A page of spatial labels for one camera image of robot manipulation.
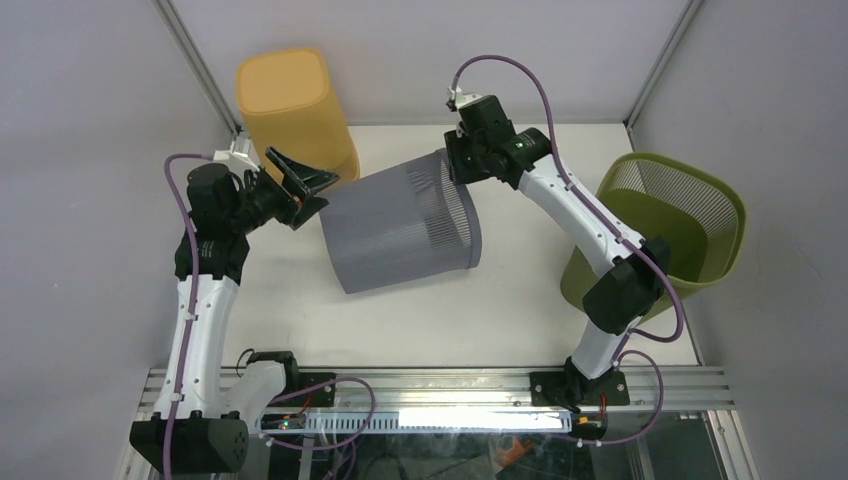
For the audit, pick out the aluminium frame post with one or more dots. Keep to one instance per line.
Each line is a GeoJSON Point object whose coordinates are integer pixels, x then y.
{"type": "Point", "coordinates": [680, 28]}
{"type": "Point", "coordinates": [185, 43]}

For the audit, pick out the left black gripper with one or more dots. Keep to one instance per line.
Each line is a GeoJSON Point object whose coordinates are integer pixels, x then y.
{"type": "Point", "coordinates": [304, 179]}

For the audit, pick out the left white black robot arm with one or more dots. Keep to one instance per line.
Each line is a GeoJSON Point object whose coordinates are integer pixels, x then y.
{"type": "Point", "coordinates": [196, 427]}

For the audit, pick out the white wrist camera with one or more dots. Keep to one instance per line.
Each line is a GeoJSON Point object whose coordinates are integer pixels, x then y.
{"type": "Point", "coordinates": [457, 98]}
{"type": "Point", "coordinates": [239, 157]}

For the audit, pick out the white slotted cable duct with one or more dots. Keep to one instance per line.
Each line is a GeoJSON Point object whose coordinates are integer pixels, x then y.
{"type": "Point", "coordinates": [425, 421]}

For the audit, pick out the right aluminium frame post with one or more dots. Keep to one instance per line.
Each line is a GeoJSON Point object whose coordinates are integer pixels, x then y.
{"type": "Point", "coordinates": [680, 28]}

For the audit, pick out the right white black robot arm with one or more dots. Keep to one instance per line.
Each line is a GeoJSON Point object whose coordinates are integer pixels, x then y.
{"type": "Point", "coordinates": [630, 269]}

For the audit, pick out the orange object under table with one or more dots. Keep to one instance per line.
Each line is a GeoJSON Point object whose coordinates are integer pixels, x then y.
{"type": "Point", "coordinates": [509, 449]}

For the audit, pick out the grey mesh waste basket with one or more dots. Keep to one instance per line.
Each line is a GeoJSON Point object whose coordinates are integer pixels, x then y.
{"type": "Point", "coordinates": [401, 224]}

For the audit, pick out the aluminium mounting rail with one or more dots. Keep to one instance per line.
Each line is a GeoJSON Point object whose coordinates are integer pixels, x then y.
{"type": "Point", "coordinates": [686, 388]}

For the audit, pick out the green mesh waste basket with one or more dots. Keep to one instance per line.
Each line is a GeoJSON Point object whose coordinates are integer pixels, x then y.
{"type": "Point", "coordinates": [701, 217]}

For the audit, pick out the yellow mesh waste basket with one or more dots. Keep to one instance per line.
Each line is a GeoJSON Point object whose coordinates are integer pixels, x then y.
{"type": "Point", "coordinates": [287, 101]}

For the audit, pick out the left aluminium frame post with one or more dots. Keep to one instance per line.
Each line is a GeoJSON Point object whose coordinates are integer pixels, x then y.
{"type": "Point", "coordinates": [185, 43]}

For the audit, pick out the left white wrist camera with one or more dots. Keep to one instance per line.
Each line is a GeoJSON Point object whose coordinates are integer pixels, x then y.
{"type": "Point", "coordinates": [239, 157]}

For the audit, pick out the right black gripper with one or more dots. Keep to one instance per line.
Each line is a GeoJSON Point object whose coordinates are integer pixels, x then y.
{"type": "Point", "coordinates": [456, 140]}

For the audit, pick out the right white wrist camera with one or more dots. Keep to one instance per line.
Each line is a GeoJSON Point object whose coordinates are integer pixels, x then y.
{"type": "Point", "coordinates": [457, 98]}

